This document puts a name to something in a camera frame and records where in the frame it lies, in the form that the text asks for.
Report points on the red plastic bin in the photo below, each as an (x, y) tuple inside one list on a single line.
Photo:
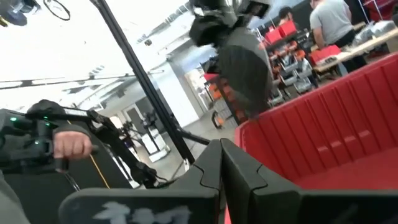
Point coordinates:
[(342, 124)]

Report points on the metal storage shelf rack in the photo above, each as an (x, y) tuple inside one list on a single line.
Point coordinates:
[(292, 71)]

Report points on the small red storage bin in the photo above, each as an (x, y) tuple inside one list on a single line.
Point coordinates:
[(287, 28), (325, 54), (273, 35)]

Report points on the black slide sandal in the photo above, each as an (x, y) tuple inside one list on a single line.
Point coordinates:
[(245, 71)]

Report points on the person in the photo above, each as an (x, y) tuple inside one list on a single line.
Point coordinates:
[(332, 21), (285, 14)]

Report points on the black flat panel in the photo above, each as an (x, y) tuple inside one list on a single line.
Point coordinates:
[(46, 193)]

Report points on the wooden workbench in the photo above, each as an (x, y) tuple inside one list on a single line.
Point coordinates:
[(373, 40)]

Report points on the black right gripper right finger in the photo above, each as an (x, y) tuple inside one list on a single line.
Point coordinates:
[(280, 205)]

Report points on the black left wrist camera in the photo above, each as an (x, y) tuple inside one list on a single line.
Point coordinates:
[(258, 7)]

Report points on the person's hand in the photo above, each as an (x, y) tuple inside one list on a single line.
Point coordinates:
[(73, 144)]

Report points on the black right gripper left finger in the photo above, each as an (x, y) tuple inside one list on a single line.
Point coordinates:
[(202, 180)]

